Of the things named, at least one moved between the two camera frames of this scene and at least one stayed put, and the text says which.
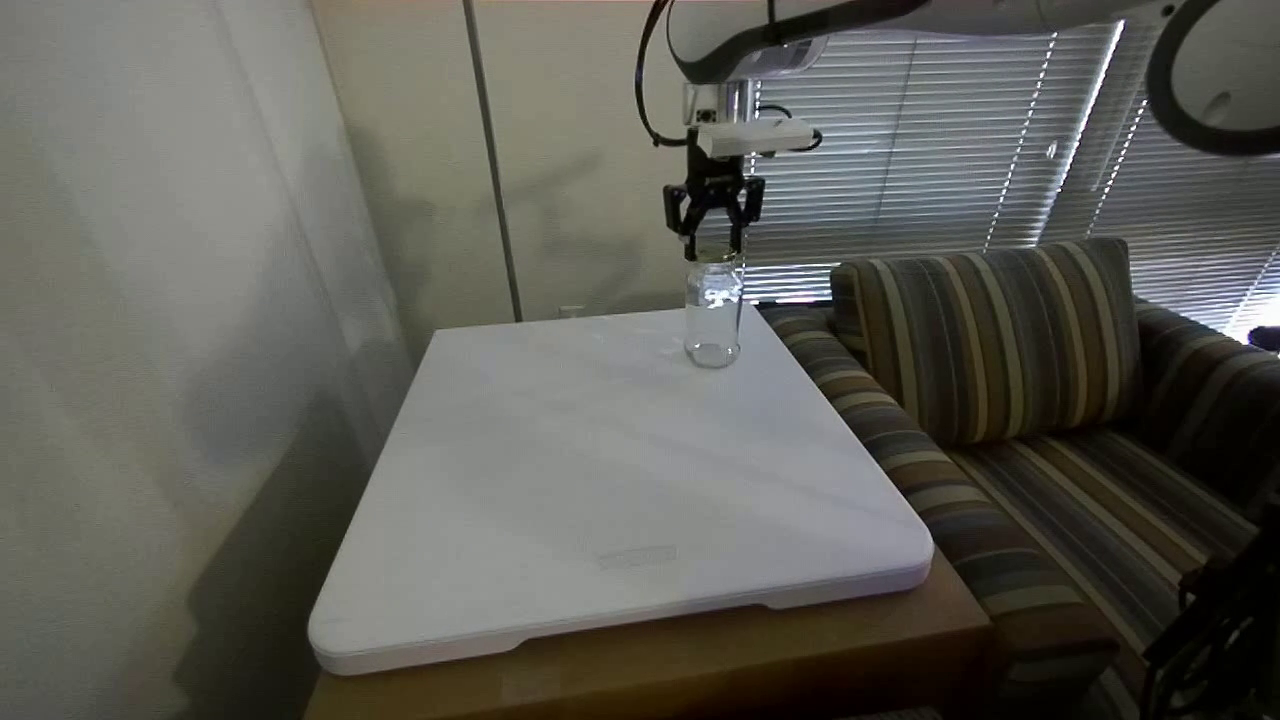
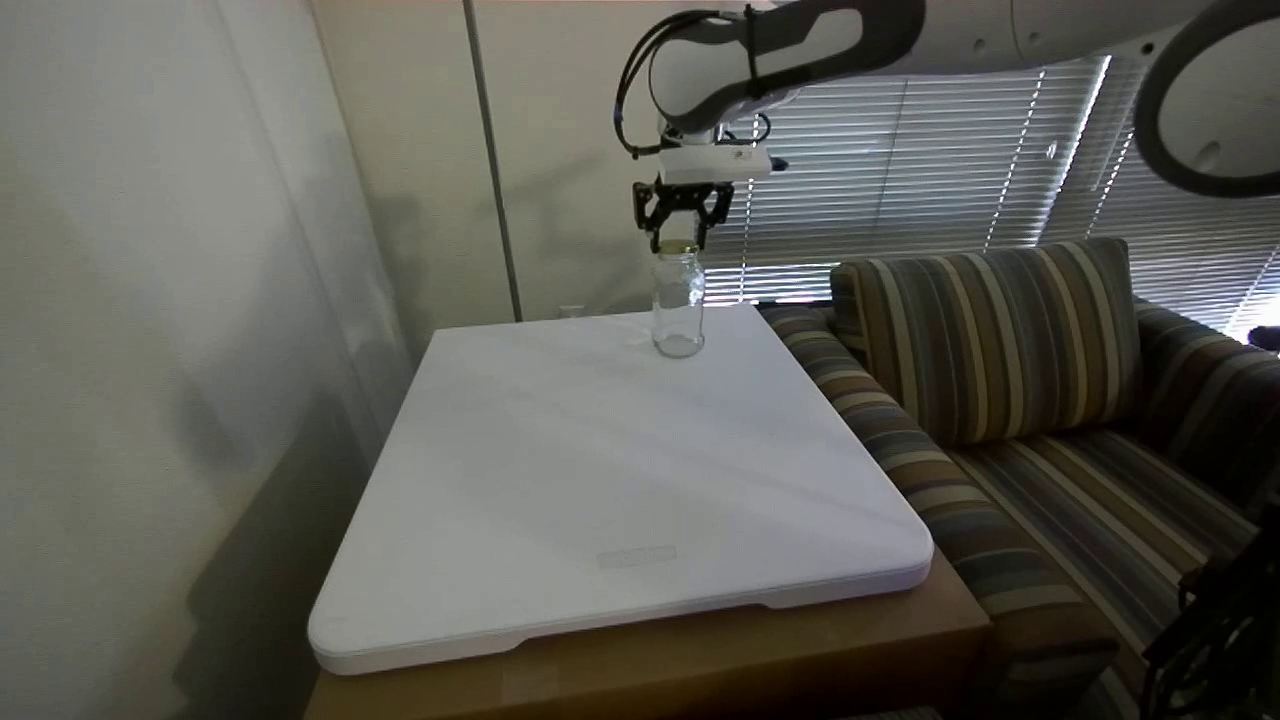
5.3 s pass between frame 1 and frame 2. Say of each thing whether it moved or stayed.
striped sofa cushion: stayed
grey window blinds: stayed
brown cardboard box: stayed
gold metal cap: moved
